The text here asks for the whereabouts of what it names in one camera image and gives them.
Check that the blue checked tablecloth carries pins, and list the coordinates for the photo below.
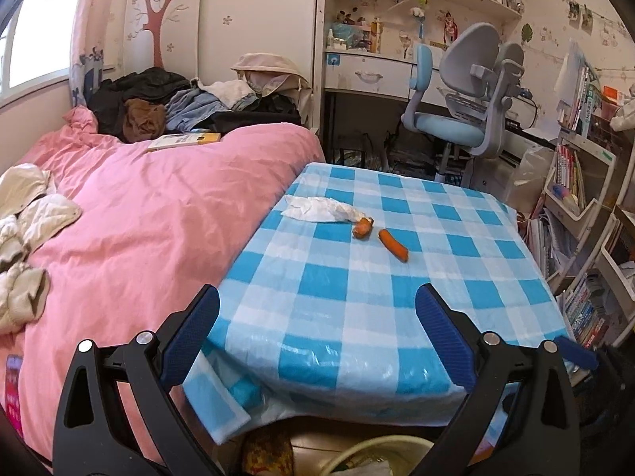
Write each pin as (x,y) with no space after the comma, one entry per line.
(347,287)

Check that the black clothing pile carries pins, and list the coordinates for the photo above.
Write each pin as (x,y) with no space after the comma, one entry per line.
(144,84)

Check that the yellow patterned bag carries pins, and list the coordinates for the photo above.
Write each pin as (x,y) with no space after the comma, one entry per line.
(268,451)

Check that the red doll figure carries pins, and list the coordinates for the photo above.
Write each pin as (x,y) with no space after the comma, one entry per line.
(450,26)

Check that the white garment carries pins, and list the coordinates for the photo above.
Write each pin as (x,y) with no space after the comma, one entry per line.
(228,91)

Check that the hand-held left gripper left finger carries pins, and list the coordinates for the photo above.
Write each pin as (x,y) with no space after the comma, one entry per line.
(191,332)

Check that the curtain with blue print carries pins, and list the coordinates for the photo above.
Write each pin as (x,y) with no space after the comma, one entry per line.
(94,59)

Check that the cream quilt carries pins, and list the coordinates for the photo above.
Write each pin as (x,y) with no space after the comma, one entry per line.
(34,218)

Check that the crumpled white tissue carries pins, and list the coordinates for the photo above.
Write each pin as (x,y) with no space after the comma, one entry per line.
(317,208)

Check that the pink printed packet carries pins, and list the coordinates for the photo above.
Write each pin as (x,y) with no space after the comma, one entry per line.
(14,391)

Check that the white desk with drawer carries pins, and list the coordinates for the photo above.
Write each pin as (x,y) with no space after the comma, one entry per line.
(347,77)

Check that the short orange sausage piece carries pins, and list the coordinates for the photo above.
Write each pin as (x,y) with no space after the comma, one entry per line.
(362,229)

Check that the row of upright books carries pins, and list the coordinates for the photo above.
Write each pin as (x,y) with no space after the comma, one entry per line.
(585,99)

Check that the orange bottle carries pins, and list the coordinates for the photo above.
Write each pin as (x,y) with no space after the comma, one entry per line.
(376,34)

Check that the yellow plastic basin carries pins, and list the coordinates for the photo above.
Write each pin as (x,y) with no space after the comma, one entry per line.
(387,440)

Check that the green leaf wall sticker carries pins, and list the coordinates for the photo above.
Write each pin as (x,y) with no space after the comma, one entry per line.
(527,33)

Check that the grey and blue desk chair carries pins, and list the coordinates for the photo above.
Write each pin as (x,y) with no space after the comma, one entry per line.
(446,129)

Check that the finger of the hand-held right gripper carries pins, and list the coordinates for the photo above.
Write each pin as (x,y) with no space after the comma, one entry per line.
(578,354)

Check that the beige jacket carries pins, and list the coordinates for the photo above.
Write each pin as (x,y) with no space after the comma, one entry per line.
(270,69)

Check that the black garment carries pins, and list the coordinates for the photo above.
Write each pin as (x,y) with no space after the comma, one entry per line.
(258,120)

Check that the clear plastic bag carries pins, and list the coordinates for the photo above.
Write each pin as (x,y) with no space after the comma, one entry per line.
(528,173)

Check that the blue denim garment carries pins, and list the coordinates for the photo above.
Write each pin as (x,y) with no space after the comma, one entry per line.
(193,106)

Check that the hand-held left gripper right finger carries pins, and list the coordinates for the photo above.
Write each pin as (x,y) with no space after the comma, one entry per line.
(444,332)

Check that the window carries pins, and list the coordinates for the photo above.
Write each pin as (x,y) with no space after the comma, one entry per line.
(34,34)

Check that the pink blanket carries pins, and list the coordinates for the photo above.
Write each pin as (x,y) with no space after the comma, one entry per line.
(149,238)

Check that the long orange sausage piece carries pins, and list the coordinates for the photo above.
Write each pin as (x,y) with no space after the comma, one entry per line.
(394,247)

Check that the white plush toy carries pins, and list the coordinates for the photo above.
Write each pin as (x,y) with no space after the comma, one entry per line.
(418,13)

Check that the white rolling book rack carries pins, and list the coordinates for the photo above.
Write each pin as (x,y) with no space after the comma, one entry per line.
(595,188)

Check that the stack of books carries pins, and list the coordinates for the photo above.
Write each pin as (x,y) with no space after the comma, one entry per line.
(588,312)

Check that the brown garment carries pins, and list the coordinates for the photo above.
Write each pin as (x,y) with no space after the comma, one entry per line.
(144,119)

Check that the pink tree wall decal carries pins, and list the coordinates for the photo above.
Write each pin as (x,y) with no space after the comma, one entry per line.
(157,20)

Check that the yellow book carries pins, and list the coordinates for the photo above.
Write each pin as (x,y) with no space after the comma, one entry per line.
(183,141)

